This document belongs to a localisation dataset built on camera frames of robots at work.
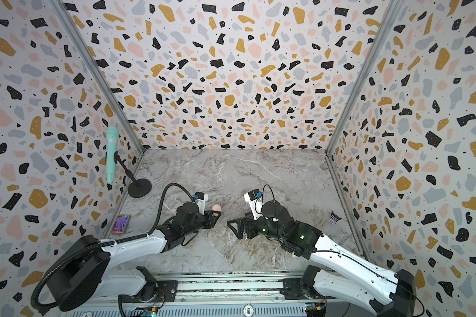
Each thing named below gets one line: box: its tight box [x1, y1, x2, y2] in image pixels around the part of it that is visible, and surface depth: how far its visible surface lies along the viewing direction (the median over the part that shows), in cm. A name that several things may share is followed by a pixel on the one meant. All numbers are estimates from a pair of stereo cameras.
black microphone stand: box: [113, 150, 153, 199], surface depth 104 cm
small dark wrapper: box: [330, 210, 342, 225], surface depth 92 cm
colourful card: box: [109, 213, 132, 234], surface depth 91 cm
